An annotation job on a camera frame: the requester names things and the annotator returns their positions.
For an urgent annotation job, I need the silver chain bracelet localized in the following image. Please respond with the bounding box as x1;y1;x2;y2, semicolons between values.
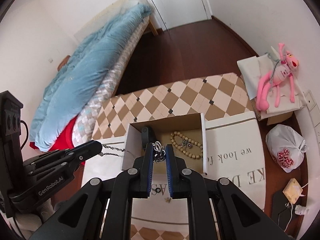
152;141;167;164

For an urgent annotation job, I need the pink panther plush toy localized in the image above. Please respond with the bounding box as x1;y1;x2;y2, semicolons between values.
255;43;299;111

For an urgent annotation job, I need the white plastic shopping bag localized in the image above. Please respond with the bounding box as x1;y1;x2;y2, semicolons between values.
266;124;307;173

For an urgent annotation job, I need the wall socket strip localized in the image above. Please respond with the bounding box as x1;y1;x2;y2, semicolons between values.
305;90;320;141

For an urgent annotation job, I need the checkered mattress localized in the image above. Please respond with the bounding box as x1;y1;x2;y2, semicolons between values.
72;0;150;146

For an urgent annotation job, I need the white charger cable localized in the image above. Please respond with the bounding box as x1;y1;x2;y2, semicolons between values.
285;182;311;233

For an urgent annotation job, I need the yellow tissue pack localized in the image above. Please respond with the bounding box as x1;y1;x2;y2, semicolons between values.
283;178;303;204

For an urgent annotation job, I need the checkered printed tablecloth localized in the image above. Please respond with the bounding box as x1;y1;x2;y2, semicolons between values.
81;72;267;240

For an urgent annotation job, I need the light blue quilt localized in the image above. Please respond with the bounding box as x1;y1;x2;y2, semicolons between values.
29;3;152;152

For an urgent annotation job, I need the red bed sheet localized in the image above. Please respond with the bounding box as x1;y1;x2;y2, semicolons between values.
30;116;86;165

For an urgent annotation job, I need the wooden bead bracelet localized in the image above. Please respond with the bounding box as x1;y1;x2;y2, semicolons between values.
170;130;203;160

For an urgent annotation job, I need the brown cardboard box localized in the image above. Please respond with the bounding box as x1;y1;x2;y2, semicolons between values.
251;99;295;125

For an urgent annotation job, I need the white folded cloth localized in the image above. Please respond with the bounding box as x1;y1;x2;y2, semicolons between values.
236;54;307;114

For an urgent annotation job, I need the brown pillow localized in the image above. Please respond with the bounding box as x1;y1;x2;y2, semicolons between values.
57;55;71;71

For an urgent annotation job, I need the black fitness band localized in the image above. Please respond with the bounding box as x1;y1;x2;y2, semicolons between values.
141;126;157;150

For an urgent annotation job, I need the white door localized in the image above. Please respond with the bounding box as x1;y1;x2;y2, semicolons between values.
149;0;211;30

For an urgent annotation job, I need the white cardboard box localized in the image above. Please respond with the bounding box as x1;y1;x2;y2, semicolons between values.
122;113;207;175

